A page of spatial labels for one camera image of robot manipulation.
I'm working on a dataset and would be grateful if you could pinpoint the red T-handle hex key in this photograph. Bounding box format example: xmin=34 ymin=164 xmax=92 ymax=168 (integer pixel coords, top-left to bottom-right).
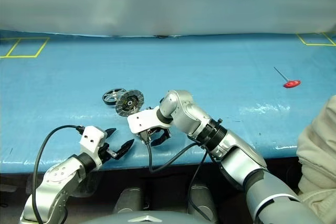
xmin=273 ymin=66 xmax=301 ymax=88

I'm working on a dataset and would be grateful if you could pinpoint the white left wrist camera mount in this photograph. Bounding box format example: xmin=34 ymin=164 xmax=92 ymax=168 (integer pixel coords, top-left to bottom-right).
xmin=79 ymin=126 xmax=108 ymax=171

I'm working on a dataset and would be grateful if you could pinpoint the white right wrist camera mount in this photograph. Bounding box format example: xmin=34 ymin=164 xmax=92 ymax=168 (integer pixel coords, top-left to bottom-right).
xmin=127 ymin=106 xmax=171 ymax=135

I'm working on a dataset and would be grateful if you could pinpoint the dark grey rounded shape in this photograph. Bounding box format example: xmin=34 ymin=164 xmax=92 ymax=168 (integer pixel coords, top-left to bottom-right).
xmin=114 ymin=187 xmax=144 ymax=214
xmin=187 ymin=182 xmax=218 ymax=222

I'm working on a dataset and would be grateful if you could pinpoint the silver motor lid with circuit board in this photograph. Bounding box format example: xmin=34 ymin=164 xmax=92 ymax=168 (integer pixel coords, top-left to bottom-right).
xmin=114 ymin=91 xmax=140 ymax=118

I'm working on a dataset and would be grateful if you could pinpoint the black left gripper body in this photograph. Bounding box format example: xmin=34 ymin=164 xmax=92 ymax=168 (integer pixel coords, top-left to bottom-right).
xmin=98 ymin=142 xmax=118 ymax=163

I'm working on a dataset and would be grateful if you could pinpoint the person in beige jacket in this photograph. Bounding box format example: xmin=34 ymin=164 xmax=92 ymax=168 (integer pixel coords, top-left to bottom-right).
xmin=296 ymin=95 xmax=336 ymax=224

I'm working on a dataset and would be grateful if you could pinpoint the grey robot torso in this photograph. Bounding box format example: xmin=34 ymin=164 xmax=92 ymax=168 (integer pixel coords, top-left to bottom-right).
xmin=97 ymin=215 xmax=218 ymax=224

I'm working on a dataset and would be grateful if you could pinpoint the yellow tape outline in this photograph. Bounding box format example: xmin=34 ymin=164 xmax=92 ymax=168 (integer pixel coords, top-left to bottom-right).
xmin=0 ymin=37 xmax=50 ymax=59

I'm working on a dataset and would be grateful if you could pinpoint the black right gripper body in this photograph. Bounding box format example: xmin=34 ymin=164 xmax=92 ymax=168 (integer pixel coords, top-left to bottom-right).
xmin=141 ymin=127 xmax=166 ymax=141

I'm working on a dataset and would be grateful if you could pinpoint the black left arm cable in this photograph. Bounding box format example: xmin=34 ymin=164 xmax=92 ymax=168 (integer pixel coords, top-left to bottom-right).
xmin=31 ymin=125 xmax=85 ymax=224

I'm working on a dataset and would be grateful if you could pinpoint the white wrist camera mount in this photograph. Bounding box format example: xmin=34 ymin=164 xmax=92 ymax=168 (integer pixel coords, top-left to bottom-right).
xmin=127 ymin=106 xmax=171 ymax=135
xmin=79 ymin=126 xmax=108 ymax=171

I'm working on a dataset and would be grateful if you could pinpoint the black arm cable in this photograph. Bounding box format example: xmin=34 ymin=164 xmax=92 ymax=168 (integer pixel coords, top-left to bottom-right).
xmin=31 ymin=125 xmax=85 ymax=224
xmin=143 ymin=133 xmax=218 ymax=222

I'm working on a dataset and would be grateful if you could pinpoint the black silver spoked rotor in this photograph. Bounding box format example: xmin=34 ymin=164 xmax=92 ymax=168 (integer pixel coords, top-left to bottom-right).
xmin=101 ymin=87 xmax=126 ymax=106

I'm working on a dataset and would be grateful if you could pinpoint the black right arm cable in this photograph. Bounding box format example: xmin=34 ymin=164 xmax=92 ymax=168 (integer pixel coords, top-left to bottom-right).
xmin=143 ymin=133 xmax=218 ymax=222

